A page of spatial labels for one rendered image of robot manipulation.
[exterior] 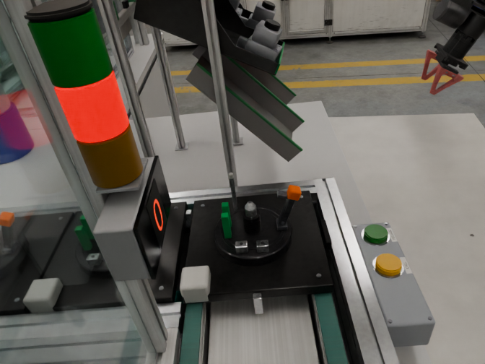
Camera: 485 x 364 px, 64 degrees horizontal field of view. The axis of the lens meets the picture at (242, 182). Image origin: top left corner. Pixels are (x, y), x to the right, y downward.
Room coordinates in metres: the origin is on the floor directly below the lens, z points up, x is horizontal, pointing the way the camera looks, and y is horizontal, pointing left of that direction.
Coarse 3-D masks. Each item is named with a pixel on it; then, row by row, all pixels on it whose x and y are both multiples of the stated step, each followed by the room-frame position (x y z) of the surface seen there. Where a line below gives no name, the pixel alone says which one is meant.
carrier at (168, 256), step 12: (180, 204) 0.62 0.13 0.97; (168, 216) 0.59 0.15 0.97; (180, 216) 0.58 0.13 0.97; (168, 228) 0.55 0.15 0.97; (180, 228) 0.55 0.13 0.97; (168, 240) 0.52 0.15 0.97; (180, 240) 0.52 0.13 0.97; (168, 252) 0.49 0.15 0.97; (180, 252) 0.50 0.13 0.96; (168, 264) 0.46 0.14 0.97; (168, 276) 0.44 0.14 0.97; (156, 288) 0.41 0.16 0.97; (168, 288) 0.41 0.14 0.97; (156, 300) 0.39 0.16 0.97; (168, 300) 0.39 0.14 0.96
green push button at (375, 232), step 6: (366, 228) 0.49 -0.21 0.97; (372, 228) 0.48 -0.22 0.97; (378, 228) 0.48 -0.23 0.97; (384, 228) 0.48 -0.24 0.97; (366, 234) 0.47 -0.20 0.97; (372, 234) 0.47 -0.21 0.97; (378, 234) 0.47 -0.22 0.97; (384, 234) 0.47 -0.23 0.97; (372, 240) 0.46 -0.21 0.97; (378, 240) 0.46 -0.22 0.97; (384, 240) 0.46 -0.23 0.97
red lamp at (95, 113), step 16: (112, 80) 0.31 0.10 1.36; (64, 96) 0.30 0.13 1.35; (80, 96) 0.30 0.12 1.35; (96, 96) 0.30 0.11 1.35; (112, 96) 0.31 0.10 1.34; (64, 112) 0.30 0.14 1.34; (80, 112) 0.30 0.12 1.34; (96, 112) 0.30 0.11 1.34; (112, 112) 0.30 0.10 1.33; (80, 128) 0.30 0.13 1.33; (96, 128) 0.30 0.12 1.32; (112, 128) 0.30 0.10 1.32
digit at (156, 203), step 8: (152, 192) 0.32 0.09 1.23; (152, 200) 0.32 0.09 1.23; (160, 200) 0.34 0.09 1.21; (152, 208) 0.31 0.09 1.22; (160, 208) 0.33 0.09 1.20; (152, 216) 0.30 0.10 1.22; (160, 216) 0.33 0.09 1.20; (152, 224) 0.30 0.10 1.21; (160, 224) 0.32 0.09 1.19; (160, 232) 0.31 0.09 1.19; (160, 240) 0.30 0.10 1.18; (160, 248) 0.30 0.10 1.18
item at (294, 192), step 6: (294, 186) 0.50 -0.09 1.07; (282, 192) 0.50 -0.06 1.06; (288, 192) 0.50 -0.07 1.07; (294, 192) 0.49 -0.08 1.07; (300, 192) 0.49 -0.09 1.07; (282, 198) 0.49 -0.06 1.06; (288, 198) 0.49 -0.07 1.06; (294, 198) 0.49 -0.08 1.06; (288, 204) 0.49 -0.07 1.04; (282, 210) 0.50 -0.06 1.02; (288, 210) 0.49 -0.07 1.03; (282, 216) 0.49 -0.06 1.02; (288, 216) 0.49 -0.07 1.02; (282, 222) 0.49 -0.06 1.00
